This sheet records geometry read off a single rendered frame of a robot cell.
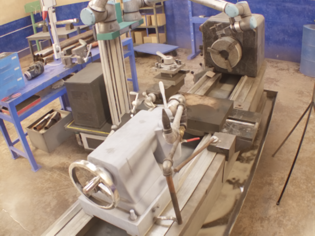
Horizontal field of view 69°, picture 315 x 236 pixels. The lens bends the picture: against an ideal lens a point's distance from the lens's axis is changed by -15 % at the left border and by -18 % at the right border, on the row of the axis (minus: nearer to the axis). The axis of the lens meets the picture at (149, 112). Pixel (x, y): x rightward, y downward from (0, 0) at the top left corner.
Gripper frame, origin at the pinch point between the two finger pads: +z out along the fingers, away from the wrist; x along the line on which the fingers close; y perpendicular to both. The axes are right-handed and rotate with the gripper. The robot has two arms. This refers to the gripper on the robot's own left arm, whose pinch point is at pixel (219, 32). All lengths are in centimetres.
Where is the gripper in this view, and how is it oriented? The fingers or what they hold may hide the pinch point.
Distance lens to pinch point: 218.6
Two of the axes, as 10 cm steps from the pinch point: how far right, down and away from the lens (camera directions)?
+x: 6.5, -4.8, 5.8
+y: 4.1, 8.7, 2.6
